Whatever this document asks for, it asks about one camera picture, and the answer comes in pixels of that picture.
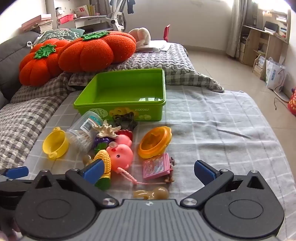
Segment black laptop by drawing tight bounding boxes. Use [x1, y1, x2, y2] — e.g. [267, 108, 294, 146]
[264, 21, 278, 33]

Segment dark hair claw clip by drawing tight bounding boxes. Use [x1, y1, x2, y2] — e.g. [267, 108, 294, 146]
[112, 112, 138, 130]

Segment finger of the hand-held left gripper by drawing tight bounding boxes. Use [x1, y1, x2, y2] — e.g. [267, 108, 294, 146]
[0, 166, 29, 184]

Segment orange toy pot lid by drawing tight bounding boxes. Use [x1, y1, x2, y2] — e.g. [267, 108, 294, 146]
[138, 126, 172, 159]

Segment grey checkered blanket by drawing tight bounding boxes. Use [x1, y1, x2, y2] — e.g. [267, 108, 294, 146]
[0, 72, 84, 169]

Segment purple toy grapes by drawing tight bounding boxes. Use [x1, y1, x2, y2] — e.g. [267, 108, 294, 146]
[94, 136, 114, 150]

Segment wooden desk shelf unit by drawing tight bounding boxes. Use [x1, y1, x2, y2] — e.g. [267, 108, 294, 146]
[239, 2, 292, 80]

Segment red toy tart mould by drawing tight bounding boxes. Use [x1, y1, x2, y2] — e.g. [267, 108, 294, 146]
[115, 130, 133, 141]

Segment pink pig toy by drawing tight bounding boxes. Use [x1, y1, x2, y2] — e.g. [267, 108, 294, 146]
[106, 135, 134, 172]

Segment clear cotton swab jar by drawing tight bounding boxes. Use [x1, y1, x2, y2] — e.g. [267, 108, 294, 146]
[66, 111, 104, 153]

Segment white office chair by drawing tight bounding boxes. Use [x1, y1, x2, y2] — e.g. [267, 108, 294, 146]
[106, 0, 130, 33]

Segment orange pumpkin cushion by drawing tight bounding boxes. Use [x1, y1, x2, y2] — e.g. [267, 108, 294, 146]
[19, 38, 70, 87]
[58, 31, 137, 73]

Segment pink toy book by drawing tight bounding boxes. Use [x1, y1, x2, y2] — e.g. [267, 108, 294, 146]
[143, 153, 173, 180]

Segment green plastic storage box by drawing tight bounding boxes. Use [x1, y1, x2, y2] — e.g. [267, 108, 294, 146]
[73, 69, 167, 122]

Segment pink beaded cord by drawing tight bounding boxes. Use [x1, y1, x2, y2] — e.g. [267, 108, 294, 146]
[117, 167, 167, 186]

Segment white folded paper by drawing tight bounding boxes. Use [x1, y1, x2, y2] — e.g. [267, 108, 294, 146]
[135, 40, 173, 52]

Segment grey quilted blanket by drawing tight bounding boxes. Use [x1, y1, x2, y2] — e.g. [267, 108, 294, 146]
[69, 43, 225, 93]

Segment teal patterned pillow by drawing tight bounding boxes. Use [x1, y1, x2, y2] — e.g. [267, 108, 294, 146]
[35, 28, 85, 45]

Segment small brown figurine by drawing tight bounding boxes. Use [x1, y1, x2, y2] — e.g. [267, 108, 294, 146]
[165, 158, 175, 183]

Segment grey curtain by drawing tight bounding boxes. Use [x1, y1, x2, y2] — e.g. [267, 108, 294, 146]
[225, 0, 249, 58]

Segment stack of books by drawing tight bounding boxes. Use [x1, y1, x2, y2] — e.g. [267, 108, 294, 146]
[21, 14, 53, 33]

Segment black cable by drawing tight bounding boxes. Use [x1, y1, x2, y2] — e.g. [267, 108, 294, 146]
[274, 68, 289, 110]

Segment white desk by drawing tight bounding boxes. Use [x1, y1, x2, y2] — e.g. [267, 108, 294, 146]
[58, 14, 111, 31]

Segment row of books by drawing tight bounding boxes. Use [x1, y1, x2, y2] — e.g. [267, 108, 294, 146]
[74, 4, 102, 18]

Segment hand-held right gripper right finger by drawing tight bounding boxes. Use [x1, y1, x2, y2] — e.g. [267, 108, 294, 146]
[180, 159, 273, 208]

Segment white and pink plush toy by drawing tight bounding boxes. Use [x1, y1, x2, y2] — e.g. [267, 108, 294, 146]
[128, 27, 152, 48]

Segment grey sofa backrest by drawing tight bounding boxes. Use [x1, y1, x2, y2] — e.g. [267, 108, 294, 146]
[0, 31, 41, 109]

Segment red bag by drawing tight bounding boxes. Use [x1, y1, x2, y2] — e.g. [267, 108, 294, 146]
[287, 86, 296, 115]

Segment yellow toy pot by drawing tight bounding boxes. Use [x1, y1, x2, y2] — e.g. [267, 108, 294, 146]
[42, 127, 69, 159]

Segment yellow toy corn cob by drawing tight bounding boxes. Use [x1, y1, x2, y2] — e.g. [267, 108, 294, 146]
[94, 149, 112, 190]

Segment white shopping bag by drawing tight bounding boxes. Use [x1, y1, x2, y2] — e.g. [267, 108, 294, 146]
[265, 57, 286, 93]

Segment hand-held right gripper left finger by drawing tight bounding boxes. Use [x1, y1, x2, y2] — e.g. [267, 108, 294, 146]
[23, 159, 120, 208]

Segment pink plastic basket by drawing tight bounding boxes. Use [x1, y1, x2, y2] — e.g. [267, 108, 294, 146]
[58, 14, 74, 25]

